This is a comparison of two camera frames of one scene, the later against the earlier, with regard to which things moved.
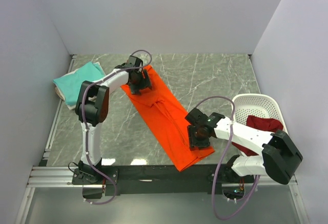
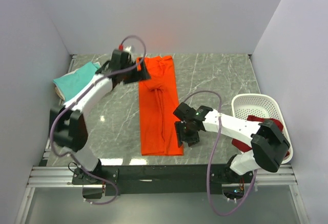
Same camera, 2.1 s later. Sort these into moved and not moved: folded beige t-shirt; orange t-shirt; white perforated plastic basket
Moved: orange t-shirt
Not moved: white perforated plastic basket; folded beige t-shirt
